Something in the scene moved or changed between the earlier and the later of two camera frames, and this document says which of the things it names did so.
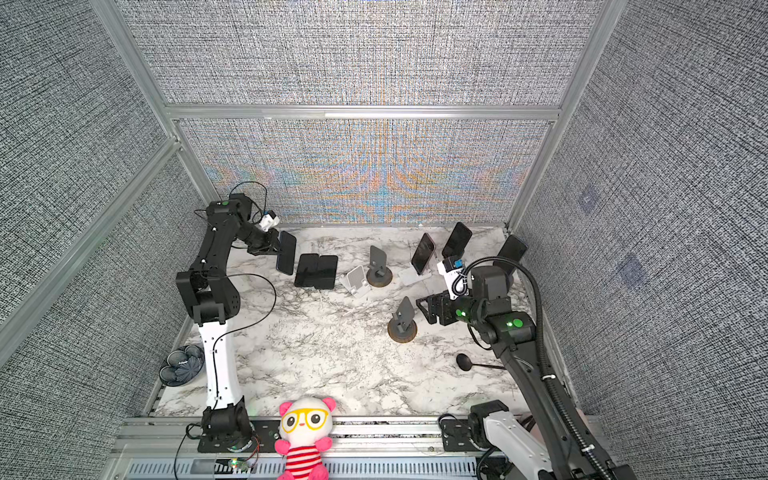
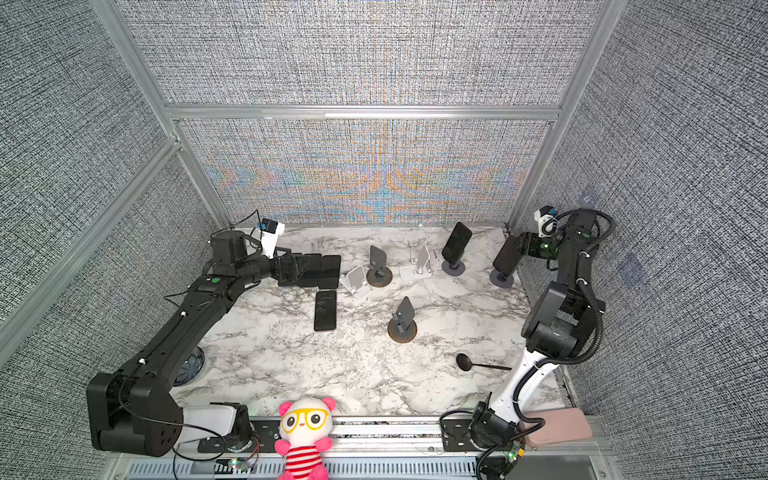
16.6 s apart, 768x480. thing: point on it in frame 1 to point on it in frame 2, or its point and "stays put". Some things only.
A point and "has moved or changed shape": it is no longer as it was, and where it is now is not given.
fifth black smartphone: [457, 241] stays put
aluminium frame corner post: [113, 19] stays put
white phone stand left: [355, 281] stays put
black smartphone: [286, 252] has moved or changed shape
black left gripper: [269, 247] to [281, 274]
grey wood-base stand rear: [378, 274] stays put
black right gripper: [436, 301] to [530, 245]
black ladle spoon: [465, 363] stays put
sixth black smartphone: [513, 249] stays put
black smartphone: [307, 270] stays put
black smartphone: [326, 272] stays put
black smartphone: [423, 253] to [325, 310]
